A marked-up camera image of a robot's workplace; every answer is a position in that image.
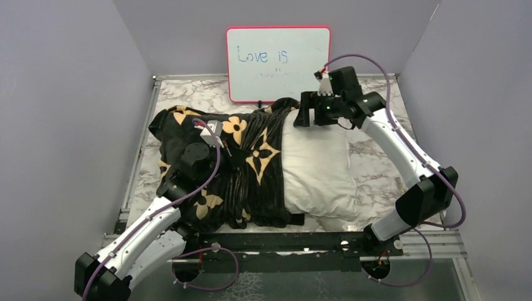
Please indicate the clear plastic ruler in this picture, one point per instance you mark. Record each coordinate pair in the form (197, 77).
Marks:
(401, 187)

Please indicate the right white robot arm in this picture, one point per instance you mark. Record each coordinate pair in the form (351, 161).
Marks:
(430, 187)

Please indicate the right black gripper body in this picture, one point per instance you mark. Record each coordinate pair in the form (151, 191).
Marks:
(328, 109)

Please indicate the white pillow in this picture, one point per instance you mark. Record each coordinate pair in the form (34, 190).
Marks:
(316, 174)

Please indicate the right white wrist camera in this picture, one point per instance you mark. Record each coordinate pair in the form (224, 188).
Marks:
(325, 88)

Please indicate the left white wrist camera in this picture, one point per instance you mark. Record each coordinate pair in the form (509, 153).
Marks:
(211, 132)

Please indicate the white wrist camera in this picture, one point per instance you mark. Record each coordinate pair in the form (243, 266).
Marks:
(211, 132)
(325, 88)

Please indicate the pink framed whiteboard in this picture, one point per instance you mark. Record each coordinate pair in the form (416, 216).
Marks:
(267, 63)

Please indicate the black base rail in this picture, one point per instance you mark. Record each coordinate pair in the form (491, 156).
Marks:
(282, 252)

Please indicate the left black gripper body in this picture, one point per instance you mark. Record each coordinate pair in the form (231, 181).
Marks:
(228, 161)

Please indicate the black floral plush pillowcase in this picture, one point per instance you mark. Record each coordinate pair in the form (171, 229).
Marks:
(253, 194)

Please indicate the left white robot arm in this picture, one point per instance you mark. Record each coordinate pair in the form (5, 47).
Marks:
(157, 235)

